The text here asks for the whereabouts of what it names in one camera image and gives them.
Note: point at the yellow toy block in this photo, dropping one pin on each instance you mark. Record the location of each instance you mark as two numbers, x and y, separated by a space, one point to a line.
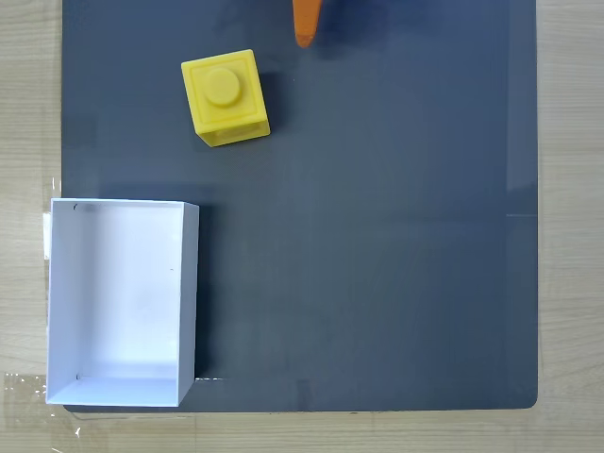
222 89

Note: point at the white cardboard box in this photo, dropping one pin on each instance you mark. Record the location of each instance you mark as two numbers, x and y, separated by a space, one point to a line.
122 292

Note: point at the dark grey mat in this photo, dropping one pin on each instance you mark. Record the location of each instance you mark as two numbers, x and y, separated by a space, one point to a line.
377 236

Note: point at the clear tape patch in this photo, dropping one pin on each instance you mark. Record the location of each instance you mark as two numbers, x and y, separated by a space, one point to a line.
23 396

